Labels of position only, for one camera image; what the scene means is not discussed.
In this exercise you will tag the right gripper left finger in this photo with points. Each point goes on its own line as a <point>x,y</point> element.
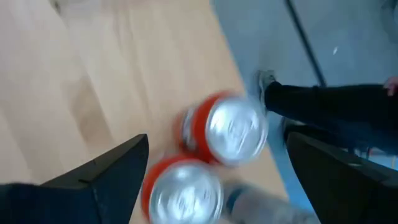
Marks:
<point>93,193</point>

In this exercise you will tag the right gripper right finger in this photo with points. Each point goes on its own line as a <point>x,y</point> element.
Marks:
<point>351,193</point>

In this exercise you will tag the red can silver top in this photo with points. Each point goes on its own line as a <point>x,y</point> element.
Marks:
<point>183,196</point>
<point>233,127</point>

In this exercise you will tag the person's leg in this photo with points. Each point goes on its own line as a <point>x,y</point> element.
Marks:
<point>326,105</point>

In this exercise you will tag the person's hand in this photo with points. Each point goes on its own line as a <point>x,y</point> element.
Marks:
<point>392,85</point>

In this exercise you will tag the person's shoe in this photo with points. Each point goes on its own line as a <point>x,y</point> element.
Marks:
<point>265,81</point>

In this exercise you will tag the wooden shelf black metal frame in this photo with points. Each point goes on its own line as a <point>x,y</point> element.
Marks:
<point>93,77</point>

